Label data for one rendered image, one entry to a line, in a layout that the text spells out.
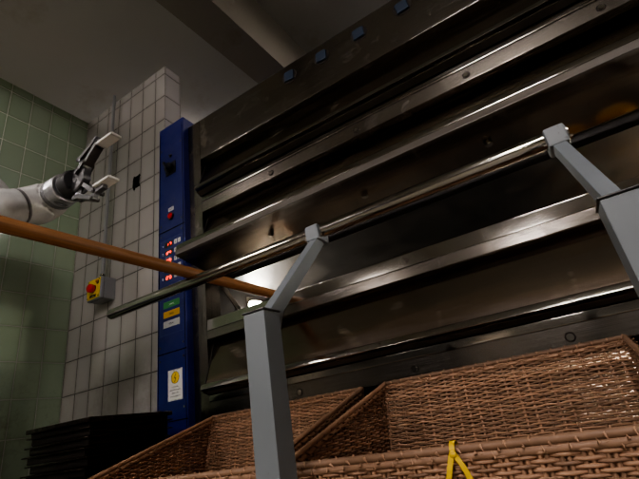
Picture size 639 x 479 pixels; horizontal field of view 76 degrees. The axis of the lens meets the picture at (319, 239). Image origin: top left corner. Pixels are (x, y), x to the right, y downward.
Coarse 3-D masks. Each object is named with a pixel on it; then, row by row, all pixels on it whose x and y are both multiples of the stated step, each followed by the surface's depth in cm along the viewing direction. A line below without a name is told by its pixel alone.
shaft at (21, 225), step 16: (0, 224) 72; (16, 224) 74; (32, 224) 77; (48, 240) 79; (64, 240) 81; (80, 240) 84; (112, 256) 90; (128, 256) 92; (144, 256) 96; (176, 272) 104; (192, 272) 108; (240, 288) 123; (256, 288) 129
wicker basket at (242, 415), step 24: (312, 408) 116; (336, 408) 96; (192, 432) 124; (216, 432) 129; (240, 432) 124; (312, 432) 84; (144, 456) 108; (168, 456) 115; (192, 456) 122; (216, 456) 125; (240, 456) 120; (312, 456) 82
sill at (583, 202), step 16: (544, 208) 101; (560, 208) 99; (576, 208) 97; (496, 224) 105; (512, 224) 103; (528, 224) 101; (448, 240) 111; (464, 240) 109; (480, 240) 106; (400, 256) 117; (416, 256) 114; (432, 256) 112; (352, 272) 124; (368, 272) 121; (384, 272) 118; (304, 288) 131; (320, 288) 128; (336, 288) 125; (256, 304) 140; (288, 304) 133; (208, 320) 149; (224, 320) 145
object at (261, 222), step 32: (608, 64) 89; (512, 96) 98; (544, 96) 95; (576, 96) 96; (608, 96) 96; (448, 128) 104; (480, 128) 103; (512, 128) 103; (544, 128) 104; (576, 128) 104; (384, 160) 111; (416, 160) 111; (448, 160) 112; (320, 192) 120; (352, 192) 121; (384, 192) 122; (256, 224) 133; (288, 224) 133; (192, 256) 147; (224, 256) 148
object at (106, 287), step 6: (102, 276) 181; (90, 282) 183; (102, 282) 180; (108, 282) 183; (114, 282) 185; (96, 288) 180; (102, 288) 179; (108, 288) 182; (114, 288) 184; (90, 294) 181; (96, 294) 178; (102, 294) 178; (108, 294) 181; (114, 294) 183; (90, 300) 180; (96, 300) 181; (102, 300) 182; (108, 300) 183
